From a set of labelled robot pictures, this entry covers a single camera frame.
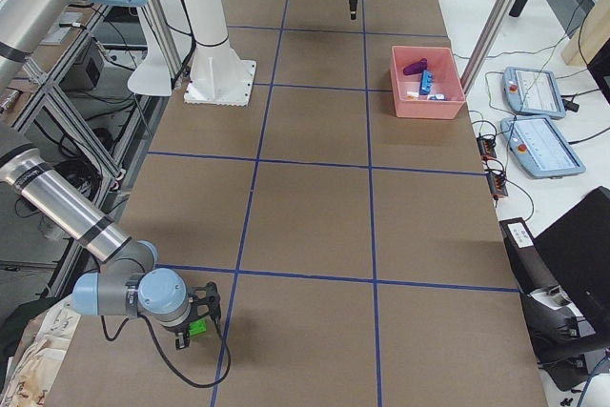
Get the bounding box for far teach pendant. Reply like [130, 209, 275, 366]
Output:
[503, 67, 566, 119]

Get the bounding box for purple toy block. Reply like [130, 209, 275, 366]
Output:
[402, 58, 428, 76]

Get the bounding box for teach pendant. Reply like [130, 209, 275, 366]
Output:
[500, 115, 586, 178]
[503, 67, 566, 119]

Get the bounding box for green toy block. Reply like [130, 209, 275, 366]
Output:
[189, 317, 208, 337]

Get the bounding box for aluminium frame post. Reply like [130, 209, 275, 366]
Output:
[460, 0, 516, 95]

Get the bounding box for near teach pendant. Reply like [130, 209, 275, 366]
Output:
[500, 115, 586, 178]

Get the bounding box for pink plastic box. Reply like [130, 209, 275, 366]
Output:
[390, 46, 465, 120]

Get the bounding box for long blue toy block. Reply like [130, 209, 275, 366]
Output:
[418, 70, 434, 95]

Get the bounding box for black printer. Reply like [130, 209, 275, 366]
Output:
[499, 187, 609, 391]

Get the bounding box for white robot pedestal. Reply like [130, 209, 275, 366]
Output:
[184, 0, 256, 107]

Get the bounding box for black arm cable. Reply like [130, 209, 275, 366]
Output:
[100, 301, 233, 389]

